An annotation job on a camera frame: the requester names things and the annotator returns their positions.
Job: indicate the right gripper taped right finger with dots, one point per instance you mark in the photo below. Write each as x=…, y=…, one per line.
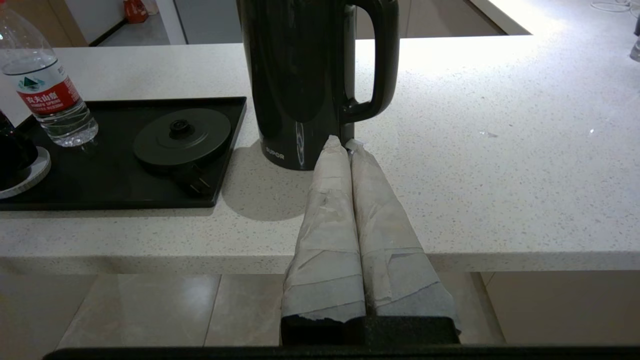
x=395, y=250

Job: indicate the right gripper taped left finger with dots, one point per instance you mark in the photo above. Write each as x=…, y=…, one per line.
x=327, y=240

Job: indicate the black electric kettle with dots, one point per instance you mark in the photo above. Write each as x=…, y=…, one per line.
x=295, y=75

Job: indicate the water bottle with red cap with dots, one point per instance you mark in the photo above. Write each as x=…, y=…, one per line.
x=50, y=100

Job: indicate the black cup white inside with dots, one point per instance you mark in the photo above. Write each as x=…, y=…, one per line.
x=12, y=150

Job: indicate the black power plug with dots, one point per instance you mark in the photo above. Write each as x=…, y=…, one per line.
x=197, y=181

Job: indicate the black round kettle base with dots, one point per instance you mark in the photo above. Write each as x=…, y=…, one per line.
x=165, y=147

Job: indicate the grey drawer cabinet front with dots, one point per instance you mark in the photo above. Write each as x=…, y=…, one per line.
x=440, y=20

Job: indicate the black rectangular tray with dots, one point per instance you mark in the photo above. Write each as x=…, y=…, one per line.
x=100, y=180

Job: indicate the tall grey cabinet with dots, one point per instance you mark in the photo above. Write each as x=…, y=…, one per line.
x=210, y=20

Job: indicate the white plastic shopping bag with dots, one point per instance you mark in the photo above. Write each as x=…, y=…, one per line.
x=151, y=6

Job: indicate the white round saucer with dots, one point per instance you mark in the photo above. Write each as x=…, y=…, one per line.
x=37, y=175

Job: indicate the red bag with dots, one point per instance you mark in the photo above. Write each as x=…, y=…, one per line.
x=135, y=11

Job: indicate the brown wooden door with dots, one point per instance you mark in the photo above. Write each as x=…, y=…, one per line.
x=65, y=20

